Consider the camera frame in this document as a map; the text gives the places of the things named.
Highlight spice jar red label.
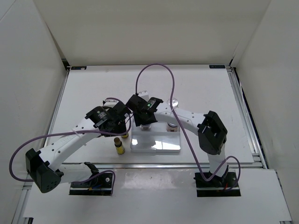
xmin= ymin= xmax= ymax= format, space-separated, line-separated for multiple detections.
xmin=140 ymin=124 xmax=151 ymax=131
xmin=166 ymin=123 xmax=178 ymax=132

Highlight blue-label bead jar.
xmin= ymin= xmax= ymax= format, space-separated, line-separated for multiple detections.
xmin=167 ymin=98 xmax=178 ymax=108

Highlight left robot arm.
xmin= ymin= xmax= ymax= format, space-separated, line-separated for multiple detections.
xmin=25 ymin=102 xmax=131 ymax=193

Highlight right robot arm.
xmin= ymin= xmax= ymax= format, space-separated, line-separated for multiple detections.
xmin=126 ymin=94 xmax=228 ymax=187

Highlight white divided tray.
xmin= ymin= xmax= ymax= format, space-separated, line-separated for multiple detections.
xmin=130 ymin=122 xmax=181 ymax=154

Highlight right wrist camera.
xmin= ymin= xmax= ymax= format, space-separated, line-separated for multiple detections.
xmin=137 ymin=91 xmax=150 ymax=101

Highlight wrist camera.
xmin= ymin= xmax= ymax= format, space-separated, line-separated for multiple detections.
xmin=102 ymin=98 xmax=118 ymax=107
xmin=137 ymin=91 xmax=150 ymax=101

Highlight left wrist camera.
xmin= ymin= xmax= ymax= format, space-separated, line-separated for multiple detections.
xmin=102 ymin=98 xmax=118 ymax=107

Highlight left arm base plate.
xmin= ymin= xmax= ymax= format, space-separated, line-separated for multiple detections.
xmin=69 ymin=169 xmax=116 ymax=196

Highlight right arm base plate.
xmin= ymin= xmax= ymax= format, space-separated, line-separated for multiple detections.
xmin=193 ymin=172 xmax=241 ymax=197

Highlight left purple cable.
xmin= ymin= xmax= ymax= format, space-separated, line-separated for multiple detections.
xmin=8 ymin=97 xmax=133 ymax=196

